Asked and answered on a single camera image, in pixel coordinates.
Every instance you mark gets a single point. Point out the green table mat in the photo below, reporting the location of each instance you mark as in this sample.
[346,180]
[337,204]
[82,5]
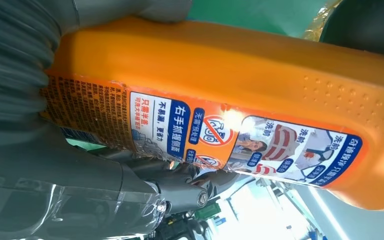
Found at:
[251,15]

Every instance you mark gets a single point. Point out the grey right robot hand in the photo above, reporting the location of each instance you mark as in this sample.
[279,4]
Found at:
[62,185]

